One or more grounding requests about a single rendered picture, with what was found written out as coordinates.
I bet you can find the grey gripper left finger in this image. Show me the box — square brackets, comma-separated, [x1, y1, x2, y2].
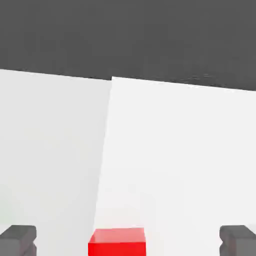
[0, 224, 38, 256]

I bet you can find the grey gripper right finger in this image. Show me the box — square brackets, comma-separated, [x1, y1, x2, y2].
[219, 224, 256, 256]

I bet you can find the small red cube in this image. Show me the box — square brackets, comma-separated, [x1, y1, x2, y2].
[87, 227, 147, 256]

